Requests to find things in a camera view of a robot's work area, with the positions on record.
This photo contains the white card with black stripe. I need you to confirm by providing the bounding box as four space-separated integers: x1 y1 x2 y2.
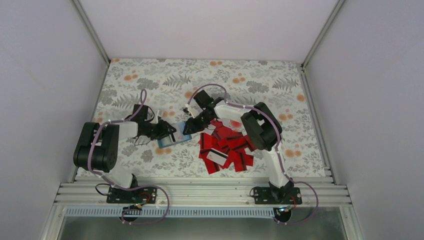
163 131 183 144

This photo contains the teal card holder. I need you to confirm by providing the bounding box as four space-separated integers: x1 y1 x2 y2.
157 121 192 149

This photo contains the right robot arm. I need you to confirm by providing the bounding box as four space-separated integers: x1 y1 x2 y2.
183 90 294 204

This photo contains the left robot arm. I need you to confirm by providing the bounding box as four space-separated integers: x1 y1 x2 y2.
73 104 177 203

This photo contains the white card under stripe card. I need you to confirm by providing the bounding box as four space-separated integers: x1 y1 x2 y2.
207 148 228 167

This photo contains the pile of red cards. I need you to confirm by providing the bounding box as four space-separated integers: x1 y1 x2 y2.
198 120 256 174

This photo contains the floral patterned table mat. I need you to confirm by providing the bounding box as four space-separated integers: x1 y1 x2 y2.
92 58 326 178

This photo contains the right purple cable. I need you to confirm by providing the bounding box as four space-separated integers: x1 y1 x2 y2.
187 83 319 226

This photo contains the purple cable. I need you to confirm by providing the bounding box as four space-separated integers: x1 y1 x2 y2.
187 83 319 226
86 88 171 226

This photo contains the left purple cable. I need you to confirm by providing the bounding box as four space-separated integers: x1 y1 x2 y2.
86 88 171 226

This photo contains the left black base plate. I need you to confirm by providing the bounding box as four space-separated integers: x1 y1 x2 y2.
106 186 158 204

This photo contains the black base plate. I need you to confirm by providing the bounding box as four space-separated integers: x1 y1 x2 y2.
249 186 303 205
106 186 158 204

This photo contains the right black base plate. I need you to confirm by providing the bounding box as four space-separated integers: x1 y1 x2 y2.
249 186 303 205

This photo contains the aluminium rail frame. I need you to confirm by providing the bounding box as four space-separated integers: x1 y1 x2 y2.
54 176 352 207

